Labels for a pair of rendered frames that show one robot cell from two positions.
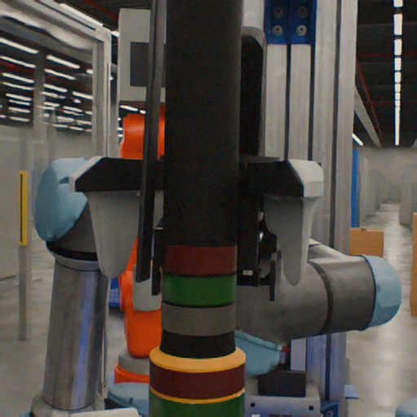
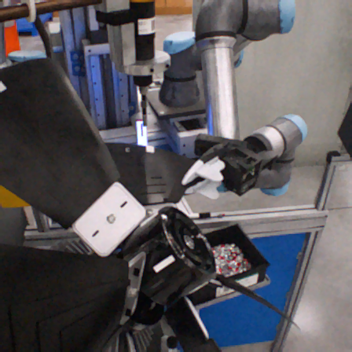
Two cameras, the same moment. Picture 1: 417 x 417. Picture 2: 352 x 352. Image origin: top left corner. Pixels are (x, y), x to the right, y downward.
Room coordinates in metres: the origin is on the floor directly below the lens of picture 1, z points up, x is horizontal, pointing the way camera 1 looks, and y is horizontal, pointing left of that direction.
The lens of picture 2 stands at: (-0.18, 0.16, 1.60)
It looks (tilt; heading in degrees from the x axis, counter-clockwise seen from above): 35 degrees down; 336
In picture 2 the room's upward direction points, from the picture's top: straight up
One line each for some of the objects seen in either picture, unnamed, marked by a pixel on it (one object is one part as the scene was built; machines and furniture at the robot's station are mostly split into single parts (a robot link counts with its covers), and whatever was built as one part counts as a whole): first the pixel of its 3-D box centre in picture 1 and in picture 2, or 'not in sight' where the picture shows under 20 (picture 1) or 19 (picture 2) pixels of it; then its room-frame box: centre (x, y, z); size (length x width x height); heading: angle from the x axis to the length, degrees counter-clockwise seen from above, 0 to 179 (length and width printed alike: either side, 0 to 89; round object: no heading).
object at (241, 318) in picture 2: not in sight; (180, 305); (0.58, -0.20, 0.45); 0.82 x 0.02 x 0.66; 73
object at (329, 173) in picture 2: not in sight; (327, 181); (0.45, -0.61, 0.96); 0.03 x 0.03 x 0.20; 73
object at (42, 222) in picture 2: not in sight; (39, 212); (0.70, 0.18, 0.92); 0.03 x 0.03 x 0.12; 73
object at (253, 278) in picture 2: not in sight; (215, 263); (0.40, -0.22, 0.85); 0.22 x 0.17 x 0.07; 88
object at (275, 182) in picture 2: not in sight; (269, 171); (0.43, -0.36, 1.08); 0.11 x 0.08 x 0.11; 76
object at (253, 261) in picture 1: (223, 216); not in sight; (0.39, -0.01, 1.62); 0.12 x 0.08 x 0.09; 173
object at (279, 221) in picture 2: not in sight; (181, 229); (0.58, -0.20, 0.82); 0.90 x 0.04 x 0.08; 73
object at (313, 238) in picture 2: not in sight; (291, 302); (0.45, -0.61, 0.39); 0.04 x 0.04 x 0.78; 73
